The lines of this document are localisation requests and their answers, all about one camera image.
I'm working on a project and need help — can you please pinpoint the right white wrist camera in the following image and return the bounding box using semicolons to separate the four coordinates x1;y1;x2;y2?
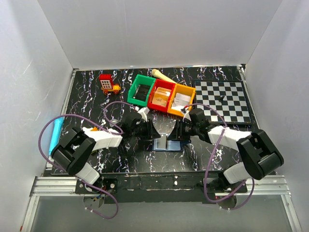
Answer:
181;105;191;122

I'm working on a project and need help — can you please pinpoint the navy blue card holder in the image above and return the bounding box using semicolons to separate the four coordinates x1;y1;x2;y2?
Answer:
152;133;186;152

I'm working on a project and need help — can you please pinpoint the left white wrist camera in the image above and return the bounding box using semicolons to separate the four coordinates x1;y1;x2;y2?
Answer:
135;106;150;121

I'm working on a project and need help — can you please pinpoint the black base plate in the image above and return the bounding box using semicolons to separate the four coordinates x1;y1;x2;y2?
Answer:
76;170;249;205

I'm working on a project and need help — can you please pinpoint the white gold VIP card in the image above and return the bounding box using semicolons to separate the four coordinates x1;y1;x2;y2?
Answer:
172;93;191;109

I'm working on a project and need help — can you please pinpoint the black white chessboard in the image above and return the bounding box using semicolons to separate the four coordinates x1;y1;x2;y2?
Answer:
193;80;253;125

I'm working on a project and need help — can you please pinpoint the orange plastic bin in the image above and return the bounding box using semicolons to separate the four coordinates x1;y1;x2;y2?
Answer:
167;84;196;117

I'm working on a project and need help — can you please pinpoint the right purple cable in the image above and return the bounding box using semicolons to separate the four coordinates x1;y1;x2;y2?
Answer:
182;103;255;210

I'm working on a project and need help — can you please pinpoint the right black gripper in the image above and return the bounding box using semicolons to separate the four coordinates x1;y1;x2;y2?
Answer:
167;118;199;142

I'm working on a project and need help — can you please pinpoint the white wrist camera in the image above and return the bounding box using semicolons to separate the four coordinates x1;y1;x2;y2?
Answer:
135;106;150;121
181;105;191;122

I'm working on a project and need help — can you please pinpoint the red toy block truck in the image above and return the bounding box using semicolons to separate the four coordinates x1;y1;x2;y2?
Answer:
99;74;121;95

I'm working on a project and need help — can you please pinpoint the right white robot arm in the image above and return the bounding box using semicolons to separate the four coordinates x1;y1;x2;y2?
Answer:
168;108;284;192

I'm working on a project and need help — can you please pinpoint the red plastic bin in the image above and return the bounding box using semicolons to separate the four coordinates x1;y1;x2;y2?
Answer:
147;79;175;112

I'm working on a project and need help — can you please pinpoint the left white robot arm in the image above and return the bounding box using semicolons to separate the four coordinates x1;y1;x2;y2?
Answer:
51;112;161;193

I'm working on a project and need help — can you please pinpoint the cream wooden pestle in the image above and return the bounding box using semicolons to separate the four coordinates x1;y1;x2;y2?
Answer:
151;69;176;83

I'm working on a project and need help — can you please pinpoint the green plastic bin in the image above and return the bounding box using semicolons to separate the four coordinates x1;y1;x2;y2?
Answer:
127;74;155;107

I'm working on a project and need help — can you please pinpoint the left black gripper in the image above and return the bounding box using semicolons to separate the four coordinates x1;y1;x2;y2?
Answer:
130;119;160;141

